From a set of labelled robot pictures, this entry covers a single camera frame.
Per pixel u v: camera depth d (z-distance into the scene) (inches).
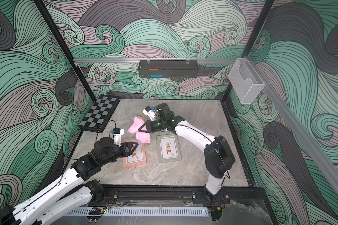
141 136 29.0
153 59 36.5
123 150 25.0
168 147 36.1
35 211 16.1
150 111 29.2
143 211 27.5
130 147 28.0
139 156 33.8
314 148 19.0
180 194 29.3
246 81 30.4
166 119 25.5
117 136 26.3
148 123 27.7
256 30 31.2
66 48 34.8
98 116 41.0
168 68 37.5
